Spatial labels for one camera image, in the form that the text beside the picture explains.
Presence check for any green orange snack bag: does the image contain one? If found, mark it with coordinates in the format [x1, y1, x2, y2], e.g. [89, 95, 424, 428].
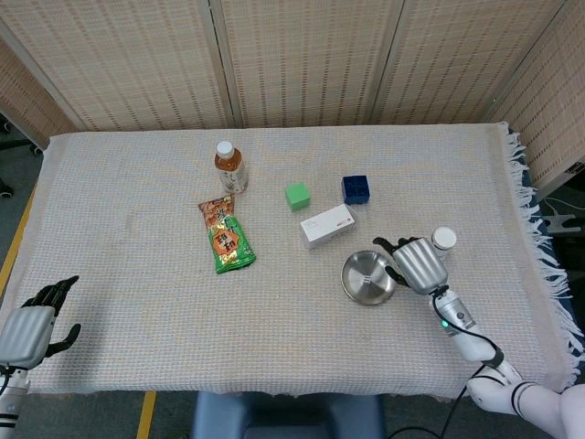
[197, 193, 257, 276]

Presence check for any tea bottle white cap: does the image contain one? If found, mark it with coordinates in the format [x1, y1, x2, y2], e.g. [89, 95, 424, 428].
[214, 140, 250, 195]

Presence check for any white paper cup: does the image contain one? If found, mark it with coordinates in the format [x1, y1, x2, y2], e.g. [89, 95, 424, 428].
[431, 226, 458, 262]

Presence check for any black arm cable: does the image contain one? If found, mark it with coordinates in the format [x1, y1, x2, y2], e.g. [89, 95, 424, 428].
[431, 284, 506, 439]

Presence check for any beige woven tablecloth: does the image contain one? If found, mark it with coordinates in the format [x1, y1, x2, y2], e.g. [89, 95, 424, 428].
[0, 121, 585, 403]

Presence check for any green cube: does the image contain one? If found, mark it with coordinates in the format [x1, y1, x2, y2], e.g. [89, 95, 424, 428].
[283, 181, 313, 212]

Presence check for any round metal dish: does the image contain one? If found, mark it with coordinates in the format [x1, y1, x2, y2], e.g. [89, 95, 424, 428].
[340, 250, 399, 307]

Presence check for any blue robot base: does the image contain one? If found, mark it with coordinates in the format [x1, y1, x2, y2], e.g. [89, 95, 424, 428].
[191, 391, 388, 439]

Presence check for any dark blue open box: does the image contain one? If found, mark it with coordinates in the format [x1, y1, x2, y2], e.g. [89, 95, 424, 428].
[340, 174, 373, 206]

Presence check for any bamboo folding screen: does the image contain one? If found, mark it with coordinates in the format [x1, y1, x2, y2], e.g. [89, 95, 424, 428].
[0, 0, 585, 189]

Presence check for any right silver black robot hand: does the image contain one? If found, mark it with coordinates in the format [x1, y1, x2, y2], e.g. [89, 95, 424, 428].
[372, 236, 450, 296]

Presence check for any grey metal stand foot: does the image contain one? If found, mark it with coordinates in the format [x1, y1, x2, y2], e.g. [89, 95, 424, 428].
[541, 212, 585, 235]

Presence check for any black office chair base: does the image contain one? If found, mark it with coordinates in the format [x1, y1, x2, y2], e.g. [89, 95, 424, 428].
[0, 112, 45, 198]

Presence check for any blue under cloth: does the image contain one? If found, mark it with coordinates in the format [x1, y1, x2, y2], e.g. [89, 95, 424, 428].
[520, 166, 585, 362]

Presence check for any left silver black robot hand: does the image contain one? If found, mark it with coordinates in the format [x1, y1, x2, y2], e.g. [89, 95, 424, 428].
[0, 274, 82, 369]

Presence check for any white carton box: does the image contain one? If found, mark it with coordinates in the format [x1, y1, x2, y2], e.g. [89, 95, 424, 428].
[299, 203, 358, 251]

